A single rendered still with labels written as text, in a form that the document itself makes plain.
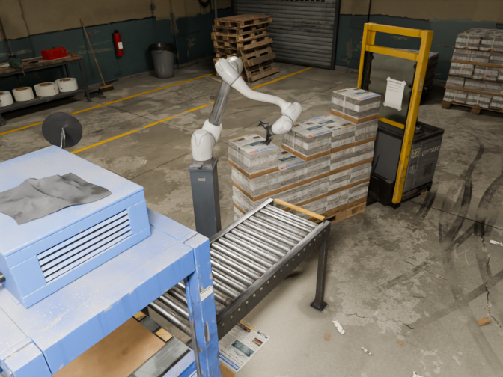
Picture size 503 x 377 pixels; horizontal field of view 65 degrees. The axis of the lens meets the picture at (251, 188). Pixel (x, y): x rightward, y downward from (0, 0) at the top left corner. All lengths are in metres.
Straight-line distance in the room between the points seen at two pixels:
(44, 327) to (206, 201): 2.22
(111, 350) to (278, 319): 1.47
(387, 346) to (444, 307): 0.66
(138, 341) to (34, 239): 1.04
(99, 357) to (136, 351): 0.17
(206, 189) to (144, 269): 1.96
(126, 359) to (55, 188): 0.98
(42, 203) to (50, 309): 0.32
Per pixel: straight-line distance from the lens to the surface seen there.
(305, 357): 3.02
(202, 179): 3.19
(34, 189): 1.45
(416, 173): 4.72
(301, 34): 11.09
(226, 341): 3.09
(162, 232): 1.49
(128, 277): 1.32
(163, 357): 2.05
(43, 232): 1.25
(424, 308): 3.53
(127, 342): 2.15
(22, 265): 1.26
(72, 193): 1.38
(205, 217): 3.37
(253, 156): 3.21
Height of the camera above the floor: 2.39
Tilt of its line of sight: 30 degrees down
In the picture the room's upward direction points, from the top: 1 degrees counter-clockwise
